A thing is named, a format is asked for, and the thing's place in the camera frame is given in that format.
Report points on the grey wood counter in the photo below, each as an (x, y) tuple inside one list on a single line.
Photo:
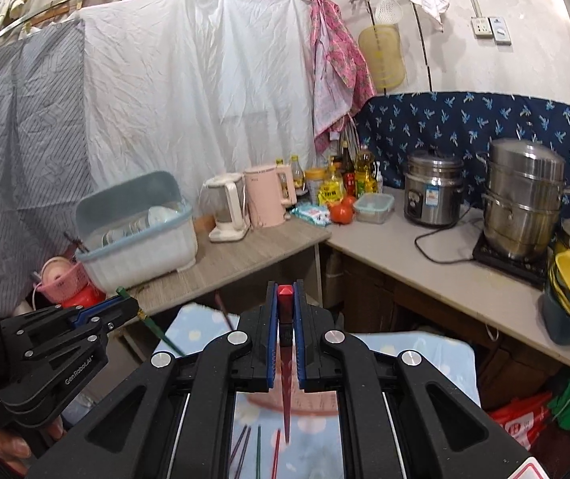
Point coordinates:
[(245, 254)]

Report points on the white wall socket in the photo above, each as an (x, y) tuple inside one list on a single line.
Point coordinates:
[(482, 27)]

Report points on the green chopstick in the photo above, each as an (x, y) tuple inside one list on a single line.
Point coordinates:
[(165, 337), (258, 454)]

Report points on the pink electric kettle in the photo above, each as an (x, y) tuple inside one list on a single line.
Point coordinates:
[(265, 194)]

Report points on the pink perforated utensil holder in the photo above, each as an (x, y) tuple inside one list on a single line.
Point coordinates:
[(315, 404)]

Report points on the steel steamer pot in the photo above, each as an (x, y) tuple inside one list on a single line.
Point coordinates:
[(519, 194)]

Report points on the clear food container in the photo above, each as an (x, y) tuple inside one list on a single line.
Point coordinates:
[(374, 208)]

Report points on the steel rice cooker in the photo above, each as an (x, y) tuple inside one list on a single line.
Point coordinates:
[(432, 194)]

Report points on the beige countertop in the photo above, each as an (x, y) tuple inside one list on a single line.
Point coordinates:
[(464, 279)]

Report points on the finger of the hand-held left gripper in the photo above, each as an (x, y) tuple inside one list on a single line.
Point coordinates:
[(65, 359), (100, 312)]

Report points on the yellow cutting board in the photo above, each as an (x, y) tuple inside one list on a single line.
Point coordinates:
[(382, 60)]

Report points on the dish drainer box with lid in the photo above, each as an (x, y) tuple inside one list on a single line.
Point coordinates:
[(140, 264)]

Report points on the red plastic bag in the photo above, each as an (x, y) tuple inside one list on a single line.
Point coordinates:
[(519, 419)]

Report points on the red plastic basin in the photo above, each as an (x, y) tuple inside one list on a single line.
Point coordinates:
[(83, 299)]

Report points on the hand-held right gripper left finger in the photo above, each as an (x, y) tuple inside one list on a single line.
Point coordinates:
[(269, 349)]

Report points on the black induction cooker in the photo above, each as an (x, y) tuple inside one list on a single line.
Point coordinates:
[(504, 267)]

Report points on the yellow cooking oil bottle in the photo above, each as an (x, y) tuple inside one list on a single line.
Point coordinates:
[(365, 169)]

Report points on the pink and white bowl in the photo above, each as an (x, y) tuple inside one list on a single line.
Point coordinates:
[(53, 269)]

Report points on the white ceramic bowl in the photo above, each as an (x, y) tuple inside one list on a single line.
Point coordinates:
[(163, 217)]

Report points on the white wall switch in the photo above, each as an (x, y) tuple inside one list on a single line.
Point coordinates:
[(501, 31)]

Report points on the brown wooden cabinet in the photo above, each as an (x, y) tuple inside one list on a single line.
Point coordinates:
[(414, 304)]

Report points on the white pump bottle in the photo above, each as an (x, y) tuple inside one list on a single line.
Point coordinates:
[(380, 179)]

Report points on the brown chopstick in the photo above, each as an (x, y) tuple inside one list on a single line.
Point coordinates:
[(245, 446)]

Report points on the red tomato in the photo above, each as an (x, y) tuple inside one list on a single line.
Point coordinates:
[(350, 200), (341, 213)]

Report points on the blue printed tablecloth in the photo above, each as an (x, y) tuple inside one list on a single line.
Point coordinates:
[(414, 359)]

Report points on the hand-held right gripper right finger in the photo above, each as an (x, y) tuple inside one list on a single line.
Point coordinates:
[(301, 349)]

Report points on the white electric kettle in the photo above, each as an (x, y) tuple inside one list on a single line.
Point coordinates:
[(225, 209)]

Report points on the dark sauce bottle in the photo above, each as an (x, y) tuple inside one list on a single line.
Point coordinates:
[(348, 169)]

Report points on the blue wet wipes packet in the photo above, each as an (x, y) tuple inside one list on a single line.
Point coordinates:
[(311, 214)]

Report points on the blue floral cloth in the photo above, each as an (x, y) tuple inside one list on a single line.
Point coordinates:
[(439, 119)]

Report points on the yellow seasoning packet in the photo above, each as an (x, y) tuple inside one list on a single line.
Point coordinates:
[(331, 190)]

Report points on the small yellow cap bottle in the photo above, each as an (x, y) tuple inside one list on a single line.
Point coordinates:
[(297, 174)]

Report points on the person's left hand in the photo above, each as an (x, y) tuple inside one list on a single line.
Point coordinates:
[(15, 446)]

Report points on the grey striped cloth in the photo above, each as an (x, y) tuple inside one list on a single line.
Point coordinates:
[(25, 134)]

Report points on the pink plastic basket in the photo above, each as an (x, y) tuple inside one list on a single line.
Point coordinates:
[(65, 282)]

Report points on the dark red chopstick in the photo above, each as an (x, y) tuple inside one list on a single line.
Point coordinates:
[(222, 312), (237, 446)]

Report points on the dark wooden utensil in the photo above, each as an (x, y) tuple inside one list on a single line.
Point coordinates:
[(75, 243)]

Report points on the yellow lid jar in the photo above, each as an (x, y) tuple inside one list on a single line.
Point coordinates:
[(314, 184)]

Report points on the white sheet curtain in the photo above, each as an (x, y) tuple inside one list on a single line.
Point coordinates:
[(190, 85)]

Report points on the pink floral garment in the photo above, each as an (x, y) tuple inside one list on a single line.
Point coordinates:
[(335, 75)]

